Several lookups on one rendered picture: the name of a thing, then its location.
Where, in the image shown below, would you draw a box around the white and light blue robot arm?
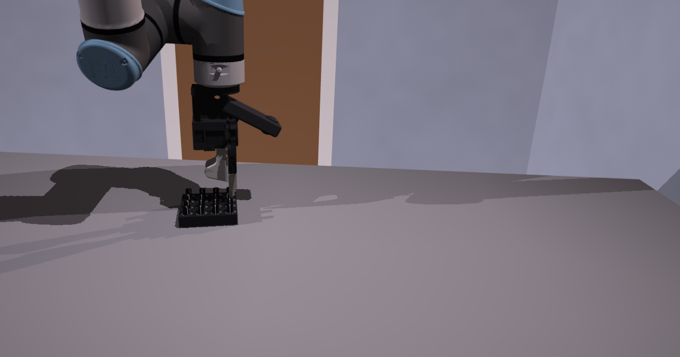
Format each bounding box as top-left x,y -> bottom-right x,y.
76,0 -> 282,137

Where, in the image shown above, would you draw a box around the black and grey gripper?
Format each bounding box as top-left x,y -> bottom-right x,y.
191,84 -> 240,198

